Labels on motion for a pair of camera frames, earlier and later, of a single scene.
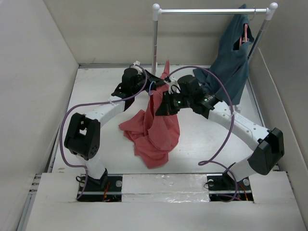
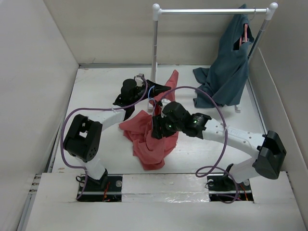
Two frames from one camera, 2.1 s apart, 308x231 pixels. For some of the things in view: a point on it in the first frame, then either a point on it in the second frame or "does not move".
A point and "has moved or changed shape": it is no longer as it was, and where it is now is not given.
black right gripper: [165, 108] -> [158, 121]
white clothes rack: [157, 11] does not move
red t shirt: [153, 136] has moved or changed shape
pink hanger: [246, 25] does not move
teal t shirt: [227, 78] does not move
